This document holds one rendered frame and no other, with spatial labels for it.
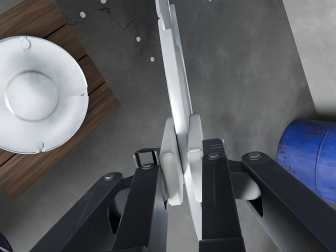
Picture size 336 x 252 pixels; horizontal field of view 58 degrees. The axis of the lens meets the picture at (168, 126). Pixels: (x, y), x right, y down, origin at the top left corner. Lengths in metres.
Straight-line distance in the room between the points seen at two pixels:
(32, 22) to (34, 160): 0.36
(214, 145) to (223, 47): 1.67
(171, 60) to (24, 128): 0.68
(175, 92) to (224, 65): 1.65
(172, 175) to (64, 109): 0.72
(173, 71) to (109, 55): 1.18
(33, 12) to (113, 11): 0.57
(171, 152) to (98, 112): 0.78
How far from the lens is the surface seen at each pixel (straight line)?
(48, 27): 0.89
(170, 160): 0.15
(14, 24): 0.87
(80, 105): 0.88
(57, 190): 1.32
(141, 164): 0.15
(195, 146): 0.16
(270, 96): 2.24
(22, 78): 0.82
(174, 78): 0.18
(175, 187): 0.16
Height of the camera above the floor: 1.18
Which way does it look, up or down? 50 degrees down
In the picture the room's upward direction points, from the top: 100 degrees clockwise
